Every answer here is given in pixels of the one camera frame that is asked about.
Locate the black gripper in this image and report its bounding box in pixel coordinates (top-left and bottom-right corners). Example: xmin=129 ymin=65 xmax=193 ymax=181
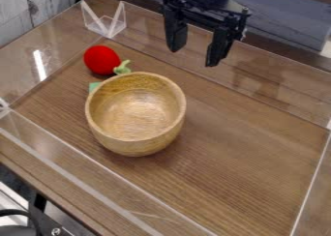
xmin=163 ymin=0 xmax=251 ymax=67

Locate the red plush tomato toy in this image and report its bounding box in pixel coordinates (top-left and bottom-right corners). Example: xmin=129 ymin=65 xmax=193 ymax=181
xmin=83 ymin=45 xmax=131 ymax=75

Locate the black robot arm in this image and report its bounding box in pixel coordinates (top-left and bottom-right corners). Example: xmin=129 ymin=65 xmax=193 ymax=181
xmin=161 ymin=0 xmax=251 ymax=67

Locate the blue grey sofa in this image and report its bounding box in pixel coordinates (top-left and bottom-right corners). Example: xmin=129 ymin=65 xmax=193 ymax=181
xmin=128 ymin=0 xmax=331 ymax=52

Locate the wooden bowl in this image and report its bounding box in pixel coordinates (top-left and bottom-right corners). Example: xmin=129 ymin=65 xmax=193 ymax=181
xmin=84 ymin=72 xmax=187 ymax=157

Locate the green rectangular block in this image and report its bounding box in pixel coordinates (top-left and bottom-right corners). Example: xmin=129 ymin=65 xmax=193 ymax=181
xmin=88 ymin=82 xmax=101 ymax=93

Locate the clear acrylic corner bracket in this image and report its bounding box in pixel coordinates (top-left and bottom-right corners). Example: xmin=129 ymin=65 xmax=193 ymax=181
xmin=80 ymin=1 xmax=127 ymax=39

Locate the clear acrylic tray wall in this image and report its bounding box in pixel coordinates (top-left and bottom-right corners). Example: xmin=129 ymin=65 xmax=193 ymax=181
xmin=0 ymin=99 xmax=216 ymax=236

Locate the black cable under table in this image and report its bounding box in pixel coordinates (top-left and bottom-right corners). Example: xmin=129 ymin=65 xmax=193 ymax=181
xmin=0 ymin=208 xmax=43 ymax=236

